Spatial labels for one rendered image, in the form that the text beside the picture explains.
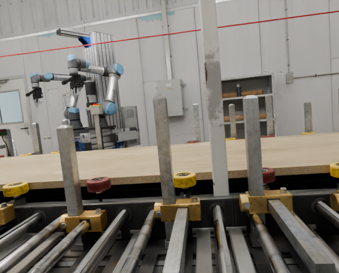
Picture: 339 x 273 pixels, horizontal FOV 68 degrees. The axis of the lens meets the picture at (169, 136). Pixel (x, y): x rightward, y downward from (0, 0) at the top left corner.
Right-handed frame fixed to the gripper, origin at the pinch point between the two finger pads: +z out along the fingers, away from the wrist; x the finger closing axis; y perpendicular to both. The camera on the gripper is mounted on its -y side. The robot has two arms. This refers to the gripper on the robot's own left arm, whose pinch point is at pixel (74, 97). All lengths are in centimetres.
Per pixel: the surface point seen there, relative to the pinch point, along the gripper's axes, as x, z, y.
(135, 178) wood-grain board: -133, 42, -52
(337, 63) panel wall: -140, -30, 356
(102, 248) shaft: -150, 51, -78
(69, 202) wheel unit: -129, 45, -75
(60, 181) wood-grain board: -110, 42, -68
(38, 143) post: 3.1, 34.4, -33.0
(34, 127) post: 3.8, 21.6, -33.4
